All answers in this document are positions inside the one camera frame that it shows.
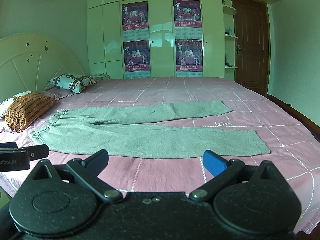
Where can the lower right calendar poster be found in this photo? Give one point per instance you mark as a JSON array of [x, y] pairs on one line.
[[189, 56]]

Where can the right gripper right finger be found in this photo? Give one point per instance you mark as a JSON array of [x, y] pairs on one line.
[[224, 173]]

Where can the grey-green sweatpants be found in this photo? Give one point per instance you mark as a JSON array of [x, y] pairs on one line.
[[141, 132]]

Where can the white patterned pillow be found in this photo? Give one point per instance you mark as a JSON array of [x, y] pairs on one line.
[[72, 82]]

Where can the cream built-in wardrobe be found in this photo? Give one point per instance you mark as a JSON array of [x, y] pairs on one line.
[[105, 38]]

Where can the silver door handle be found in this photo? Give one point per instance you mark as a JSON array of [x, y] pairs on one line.
[[239, 49]]

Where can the pink checked bed sheet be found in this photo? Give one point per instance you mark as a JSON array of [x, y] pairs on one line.
[[293, 149]]

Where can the orange striped pillow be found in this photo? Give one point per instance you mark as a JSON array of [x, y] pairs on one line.
[[26, 109]]

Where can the cream arched headboard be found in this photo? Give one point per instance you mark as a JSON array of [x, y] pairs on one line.
[[30, 60]]

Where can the upper right calendar poster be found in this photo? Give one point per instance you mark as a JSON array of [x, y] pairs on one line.
[[187, 13]]

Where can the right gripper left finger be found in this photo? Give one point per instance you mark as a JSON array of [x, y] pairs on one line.
[[85, 173]]

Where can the dark brown wooden door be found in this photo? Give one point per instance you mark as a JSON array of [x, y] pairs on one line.
[[253, 31]]

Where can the small teal bottle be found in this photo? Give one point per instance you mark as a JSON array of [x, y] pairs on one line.
[[229, 31]]

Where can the lower left calendar poster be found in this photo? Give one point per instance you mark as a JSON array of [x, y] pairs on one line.
[[136, 56]]

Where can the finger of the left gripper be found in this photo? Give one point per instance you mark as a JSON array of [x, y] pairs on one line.
[[33, 152]]

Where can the white pillow under orange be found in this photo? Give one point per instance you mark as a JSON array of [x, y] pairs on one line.
[[6, 103]]

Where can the rounded corner shelves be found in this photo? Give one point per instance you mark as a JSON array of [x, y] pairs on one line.
[[230, 37]]

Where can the upper left calendar poster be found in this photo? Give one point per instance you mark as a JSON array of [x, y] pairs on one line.
[[135, 16]]

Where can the calendar poster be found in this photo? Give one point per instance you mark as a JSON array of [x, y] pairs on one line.
[[136, 56], [189, 56], [187, 13], [135, 16]]

